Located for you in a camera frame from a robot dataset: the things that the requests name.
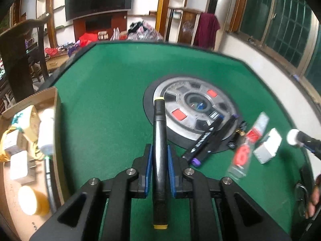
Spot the dark wooden chair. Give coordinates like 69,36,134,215
0,12,52,103

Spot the black marker with purple caps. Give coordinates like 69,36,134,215
192,114,239,168

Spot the small silver box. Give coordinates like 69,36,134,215
1,130,22,156

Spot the clear package with red ring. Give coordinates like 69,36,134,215
226,141,254,180

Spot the yellow jar with white lid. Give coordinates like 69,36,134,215
17,185,50,216

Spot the white power adapter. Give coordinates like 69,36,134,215
9,150,36,184

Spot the black marker with yellow caps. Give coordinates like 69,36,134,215
152,97,169,230

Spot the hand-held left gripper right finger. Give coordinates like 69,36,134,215
167,144,293,241

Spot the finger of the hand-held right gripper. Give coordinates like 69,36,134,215
298,130,321,155

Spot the long red and white box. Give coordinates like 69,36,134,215
244,112,269,145

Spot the person's right hand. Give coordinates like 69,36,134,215
306,178,321,219

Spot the maroon cloth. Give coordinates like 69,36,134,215
193,12,221,49

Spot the green glass window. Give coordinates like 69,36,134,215
236,0,321,86

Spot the white medicine box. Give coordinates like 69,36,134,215
253,128,283,165

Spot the red television cabinet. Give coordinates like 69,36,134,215
73,11,128,43

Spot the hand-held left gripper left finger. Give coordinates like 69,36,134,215
29,144,153,241

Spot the black marker with blue cap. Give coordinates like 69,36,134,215
182,115,224,160

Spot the cardboard box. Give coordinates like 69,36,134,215
0,87,69,241

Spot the golden foil packet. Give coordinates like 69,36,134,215
0,127,15,162

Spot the cream pouch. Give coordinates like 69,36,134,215
19,105,42,142

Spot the black television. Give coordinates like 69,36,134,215
65,0,134,22

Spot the round table control panel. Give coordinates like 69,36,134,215
143,75,242,153

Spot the light blue packet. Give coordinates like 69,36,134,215
11,113,25,128

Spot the floral cloth pile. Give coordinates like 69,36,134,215
127,20,163,41

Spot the small black and gold item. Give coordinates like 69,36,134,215
234,120,247,136

